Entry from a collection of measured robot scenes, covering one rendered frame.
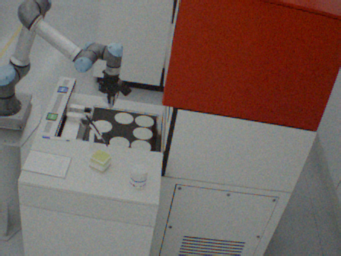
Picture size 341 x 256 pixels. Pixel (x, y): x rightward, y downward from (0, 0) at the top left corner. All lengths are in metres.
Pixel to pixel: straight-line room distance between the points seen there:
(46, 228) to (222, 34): 1.18
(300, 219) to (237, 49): 1.93
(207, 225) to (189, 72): 0.94
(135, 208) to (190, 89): 0.56
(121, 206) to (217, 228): 0.76
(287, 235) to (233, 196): 1.08
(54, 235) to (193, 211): 0.76
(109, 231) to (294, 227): 1.73
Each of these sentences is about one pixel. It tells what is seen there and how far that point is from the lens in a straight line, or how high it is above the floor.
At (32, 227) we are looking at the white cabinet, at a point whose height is 0.67.
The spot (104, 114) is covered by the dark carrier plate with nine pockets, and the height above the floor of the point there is 0.90.
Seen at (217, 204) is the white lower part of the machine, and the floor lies 0.68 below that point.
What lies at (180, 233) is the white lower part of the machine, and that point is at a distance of 2.71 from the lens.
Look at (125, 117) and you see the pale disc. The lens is 2.62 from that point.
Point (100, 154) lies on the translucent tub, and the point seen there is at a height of 1.03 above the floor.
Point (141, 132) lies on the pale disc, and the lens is 2.53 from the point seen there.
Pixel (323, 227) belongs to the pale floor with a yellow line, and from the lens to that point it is 3.70.
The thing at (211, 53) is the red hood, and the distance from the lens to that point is 2.03.
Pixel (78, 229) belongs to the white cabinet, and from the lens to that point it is 2.25.
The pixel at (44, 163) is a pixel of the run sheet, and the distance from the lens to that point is 2.19.
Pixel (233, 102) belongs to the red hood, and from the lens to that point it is 2.16.
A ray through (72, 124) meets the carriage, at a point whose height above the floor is 0.88.
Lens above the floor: 2.42
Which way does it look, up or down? 37 degrees down
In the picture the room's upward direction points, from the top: 11 degrees clockwise
